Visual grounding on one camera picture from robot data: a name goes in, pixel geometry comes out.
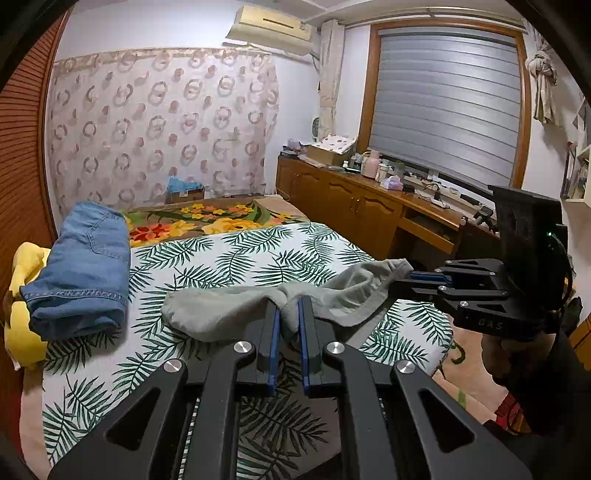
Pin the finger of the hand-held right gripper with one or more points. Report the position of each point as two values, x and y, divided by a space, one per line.
415 288
429 276

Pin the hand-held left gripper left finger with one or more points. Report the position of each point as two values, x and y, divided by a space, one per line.
274 350

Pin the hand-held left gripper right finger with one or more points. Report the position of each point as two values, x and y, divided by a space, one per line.
304 350

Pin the grey pants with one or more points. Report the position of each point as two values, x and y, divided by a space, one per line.
217 309

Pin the person's right hand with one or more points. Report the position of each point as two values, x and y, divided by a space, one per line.
496 357

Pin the small black tripod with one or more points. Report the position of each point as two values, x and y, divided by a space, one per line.
483 217

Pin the white power strip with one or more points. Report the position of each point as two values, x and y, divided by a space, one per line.
441 201

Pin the purple tissue pack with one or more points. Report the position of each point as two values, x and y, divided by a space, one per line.
391 182

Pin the white bottle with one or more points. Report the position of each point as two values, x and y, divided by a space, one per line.
382 173

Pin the wooden sideboard cabinet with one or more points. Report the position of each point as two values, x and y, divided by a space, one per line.
341 198

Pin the leaf print bed sheet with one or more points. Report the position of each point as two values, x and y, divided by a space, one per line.
152 369

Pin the pink thermos bottle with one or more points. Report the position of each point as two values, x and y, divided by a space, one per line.
370 165

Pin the bed with palm-leaf sheet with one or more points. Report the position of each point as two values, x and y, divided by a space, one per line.
207 221

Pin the grey window blind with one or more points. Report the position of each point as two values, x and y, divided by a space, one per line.
443 106

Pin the knotted beige curtain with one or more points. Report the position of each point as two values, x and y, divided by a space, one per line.
545 78

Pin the white spotted cloth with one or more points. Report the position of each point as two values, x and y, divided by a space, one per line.
338 144

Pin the open cardboard box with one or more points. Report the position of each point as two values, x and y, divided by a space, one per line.
323 155

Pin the small white fan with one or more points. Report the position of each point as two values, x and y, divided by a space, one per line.
316 130

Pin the folded blue jeans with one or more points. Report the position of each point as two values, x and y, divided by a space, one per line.
83 267

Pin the beige tied window curtain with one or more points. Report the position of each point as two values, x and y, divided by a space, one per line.
330 83

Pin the yellow plush toy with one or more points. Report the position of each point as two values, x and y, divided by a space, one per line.
23 337

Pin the cream air conditioner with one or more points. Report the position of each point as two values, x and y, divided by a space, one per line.
272 23

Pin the wooden louvered wardrobe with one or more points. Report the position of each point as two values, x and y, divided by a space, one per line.
23 161

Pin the white wall shelf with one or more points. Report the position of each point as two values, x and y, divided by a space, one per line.
577 184

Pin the wooden window frame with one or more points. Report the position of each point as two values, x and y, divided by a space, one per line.
366 115

